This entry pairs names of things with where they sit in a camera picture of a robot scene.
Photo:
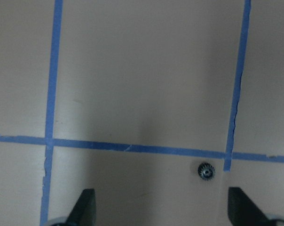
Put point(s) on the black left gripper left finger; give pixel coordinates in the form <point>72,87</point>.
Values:
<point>84,211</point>

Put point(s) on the small black bearing gear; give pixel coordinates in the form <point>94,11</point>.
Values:
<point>206,171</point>

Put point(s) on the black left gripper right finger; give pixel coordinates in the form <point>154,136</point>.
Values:
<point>242,211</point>

